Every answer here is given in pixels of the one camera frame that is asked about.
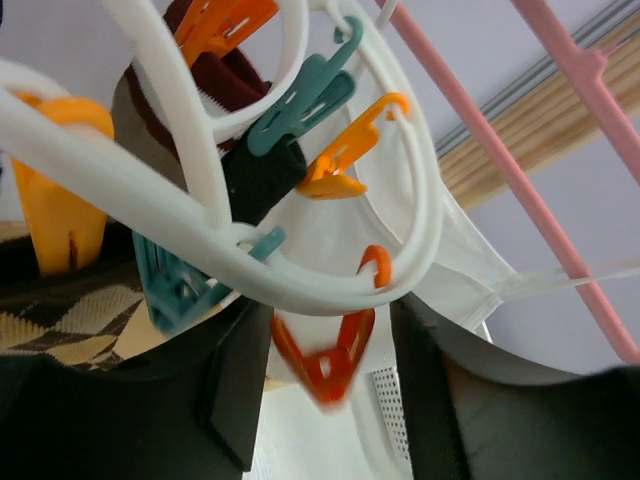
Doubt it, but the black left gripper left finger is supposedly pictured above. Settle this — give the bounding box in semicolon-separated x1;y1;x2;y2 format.
1;297;272;479

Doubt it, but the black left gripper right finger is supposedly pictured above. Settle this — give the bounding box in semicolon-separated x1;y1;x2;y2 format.
390;294;639;479

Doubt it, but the brown tan argyle sock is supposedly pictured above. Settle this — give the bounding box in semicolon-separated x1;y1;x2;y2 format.
1;223;144;370

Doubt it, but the white plastic clip hanger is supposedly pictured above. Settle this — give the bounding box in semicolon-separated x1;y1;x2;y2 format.
1;1;443;316

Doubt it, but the taupe sock maroon striped cuff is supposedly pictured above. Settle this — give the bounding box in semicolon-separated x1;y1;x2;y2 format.
110;0;274;191

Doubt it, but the pink clothes hanger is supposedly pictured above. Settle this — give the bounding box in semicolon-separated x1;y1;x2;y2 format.
374;0;640;364

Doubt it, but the white perforated laundry basket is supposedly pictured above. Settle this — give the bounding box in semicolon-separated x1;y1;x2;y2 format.
372;366;411;468

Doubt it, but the teal clothes peg near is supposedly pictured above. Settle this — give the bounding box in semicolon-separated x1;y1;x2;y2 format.
132;226;287;335

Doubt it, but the teal clothes peg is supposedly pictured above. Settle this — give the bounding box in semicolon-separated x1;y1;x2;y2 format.
247;16;363;156
132;226;287;335

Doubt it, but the orange-red clothes peg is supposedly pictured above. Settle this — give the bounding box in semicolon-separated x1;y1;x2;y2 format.
266;241;393;408

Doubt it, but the white undershirt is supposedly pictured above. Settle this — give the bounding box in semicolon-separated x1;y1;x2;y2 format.
259;89;640;480

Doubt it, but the yellow clothes peg large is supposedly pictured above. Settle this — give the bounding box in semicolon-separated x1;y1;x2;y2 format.
11;92;115;277

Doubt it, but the black sock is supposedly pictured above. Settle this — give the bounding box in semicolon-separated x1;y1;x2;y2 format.
221;134;307;226

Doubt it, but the yellow-orange clothes peg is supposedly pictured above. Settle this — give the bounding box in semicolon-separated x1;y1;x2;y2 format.
296;92;410;200

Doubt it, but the wooden clothes rack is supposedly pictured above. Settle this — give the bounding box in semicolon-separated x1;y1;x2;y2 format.
440;13;639;210

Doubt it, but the orange clothes peg top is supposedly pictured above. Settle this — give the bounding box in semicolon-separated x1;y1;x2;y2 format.
175;0;279;67

